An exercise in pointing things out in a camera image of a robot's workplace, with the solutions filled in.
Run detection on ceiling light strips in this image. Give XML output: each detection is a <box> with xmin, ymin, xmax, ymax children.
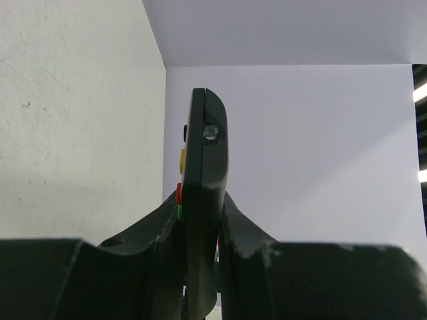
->
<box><xmin>412</xmin><ymin>64</ymin><xmax>426</xmax><ymax>183</ymax></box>

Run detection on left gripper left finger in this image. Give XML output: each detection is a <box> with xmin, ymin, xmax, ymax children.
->
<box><xmin>1</xmin><ymin>195</ymin><xmax>184</xmax><ymax>319</ymax></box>

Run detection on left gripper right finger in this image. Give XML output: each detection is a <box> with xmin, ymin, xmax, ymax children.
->
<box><xmin>219</xmin><ymin>195</ymin><xmax>426</xmax><ymax>319</ymax></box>

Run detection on black remote control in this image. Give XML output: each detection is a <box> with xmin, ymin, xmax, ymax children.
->
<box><xmin>181</xmin><ymin>88</ymin><xmax>229</xmax><ymax>319</ymax></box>

